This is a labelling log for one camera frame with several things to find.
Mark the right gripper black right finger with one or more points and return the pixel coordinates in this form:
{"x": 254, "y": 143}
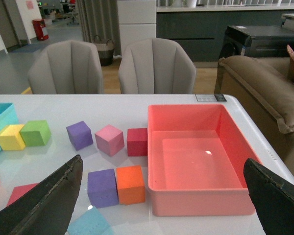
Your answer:
{"x": 273, "y": 198}

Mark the green foam cube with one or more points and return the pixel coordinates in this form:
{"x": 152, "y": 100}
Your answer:
{"x": 35, "y": 133}

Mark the table label sticker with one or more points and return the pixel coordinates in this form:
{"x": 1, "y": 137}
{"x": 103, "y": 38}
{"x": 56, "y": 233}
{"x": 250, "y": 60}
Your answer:
{"x": 210, "y": 98}

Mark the orange foam cube near tray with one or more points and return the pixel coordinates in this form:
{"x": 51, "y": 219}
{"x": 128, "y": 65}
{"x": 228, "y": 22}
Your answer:
{"x": 130, "y": 185}

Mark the light blue foam cube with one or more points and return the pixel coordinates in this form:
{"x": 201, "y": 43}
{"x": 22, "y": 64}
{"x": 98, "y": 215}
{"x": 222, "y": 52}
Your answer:
{"x": 91, "y": 222}

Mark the black appliance box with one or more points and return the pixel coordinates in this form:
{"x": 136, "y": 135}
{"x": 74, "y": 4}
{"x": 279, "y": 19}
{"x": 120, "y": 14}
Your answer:
{"x": 256, "y": 41}

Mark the purple foam cube near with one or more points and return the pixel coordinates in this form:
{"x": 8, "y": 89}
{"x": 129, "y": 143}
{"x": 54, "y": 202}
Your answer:
{"x": 102, "y": 188}

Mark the yellow foam cube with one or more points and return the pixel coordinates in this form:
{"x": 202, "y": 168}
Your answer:
{"x": 11, "y": 139}

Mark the purple foam cube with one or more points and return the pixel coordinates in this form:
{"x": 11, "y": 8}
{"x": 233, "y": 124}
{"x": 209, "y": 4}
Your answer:
{"x": 102, "y": 188}
{"x": 80, "y": 135}

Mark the grey armchair right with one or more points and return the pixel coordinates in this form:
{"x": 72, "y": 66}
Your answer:
{"x": 156, "y": 66}

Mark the dark red foam cube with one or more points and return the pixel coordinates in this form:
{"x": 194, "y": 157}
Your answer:
{"x": 137, "y": 142}

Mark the grey curtain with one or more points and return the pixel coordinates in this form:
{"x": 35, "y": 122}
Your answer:
{"x": 99, "y": 17}

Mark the grey armchair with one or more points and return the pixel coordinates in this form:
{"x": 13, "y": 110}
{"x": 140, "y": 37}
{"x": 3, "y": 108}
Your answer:
{"x": 67, "y": 67}
{"x": 156, "y": 66}

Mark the white pillar cabinet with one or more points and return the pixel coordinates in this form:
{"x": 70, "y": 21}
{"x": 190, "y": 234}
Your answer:
{"x": 137, "y": 21}

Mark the dark grey counter cabinet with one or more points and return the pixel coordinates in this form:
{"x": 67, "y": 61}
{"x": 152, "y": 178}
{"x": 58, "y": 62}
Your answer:
{"x": 200, "y": 31}

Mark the purple foam cube far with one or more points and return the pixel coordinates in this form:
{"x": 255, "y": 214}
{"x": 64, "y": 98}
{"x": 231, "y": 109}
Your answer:
{"x": 80, "y": 135}

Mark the brown sofa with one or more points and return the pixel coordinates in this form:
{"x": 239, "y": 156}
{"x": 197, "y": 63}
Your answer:
{"x": 265, "y": 90}

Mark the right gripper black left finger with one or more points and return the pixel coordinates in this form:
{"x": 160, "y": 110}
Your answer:
{"x": 47, "y": 208}

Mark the woven basket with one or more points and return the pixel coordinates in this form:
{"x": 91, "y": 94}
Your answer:
{"x": 105, "y": 49}

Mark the pink foam cube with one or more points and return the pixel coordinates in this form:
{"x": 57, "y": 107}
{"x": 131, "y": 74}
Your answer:
{"x": 109, "y": 140}

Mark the red foam cube near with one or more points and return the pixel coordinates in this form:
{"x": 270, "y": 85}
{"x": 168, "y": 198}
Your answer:
{"x": 19, "y": 191}

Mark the grey armchair left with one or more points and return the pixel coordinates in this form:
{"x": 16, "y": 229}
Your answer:
{"x": 67, "y": 67}

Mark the white plant pot on counter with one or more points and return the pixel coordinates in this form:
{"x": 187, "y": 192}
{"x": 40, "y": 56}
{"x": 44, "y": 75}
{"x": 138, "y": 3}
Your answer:
{"x": 191, "y": 3}

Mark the pink plastic tray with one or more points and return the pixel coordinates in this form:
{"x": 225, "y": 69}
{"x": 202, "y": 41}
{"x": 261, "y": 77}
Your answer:
{"x": 196, "y": 156}

